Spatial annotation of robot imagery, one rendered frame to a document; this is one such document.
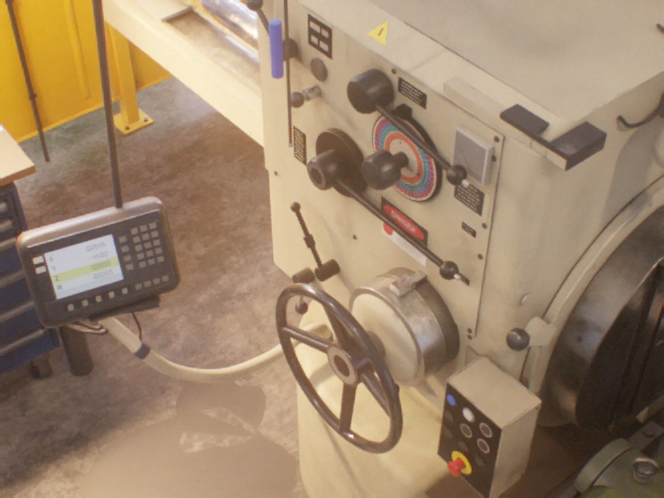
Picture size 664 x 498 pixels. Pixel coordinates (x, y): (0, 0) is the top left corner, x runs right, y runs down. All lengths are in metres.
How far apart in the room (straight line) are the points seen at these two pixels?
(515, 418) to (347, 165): 0.59
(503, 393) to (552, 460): 0.84
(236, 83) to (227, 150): 1.72
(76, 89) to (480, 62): 3.07
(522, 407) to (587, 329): 0.19
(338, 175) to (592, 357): 0.60
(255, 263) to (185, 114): 1.06
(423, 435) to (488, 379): 0.85
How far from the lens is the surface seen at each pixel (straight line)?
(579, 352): 2.00
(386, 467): 2.76
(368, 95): 1.82
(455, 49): 1.79
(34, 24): 4.39
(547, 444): 2.81
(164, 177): 4.52
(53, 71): 4.53
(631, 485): 1.96
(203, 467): 3.48
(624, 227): 1.96
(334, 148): 2.05
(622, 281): 1.96
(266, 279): 4.01
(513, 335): 1.84
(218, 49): 3.05
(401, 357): 2.02
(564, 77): 1.75
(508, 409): 1.93
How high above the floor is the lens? 2.86
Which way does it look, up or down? 44 degrees down
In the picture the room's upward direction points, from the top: straight up
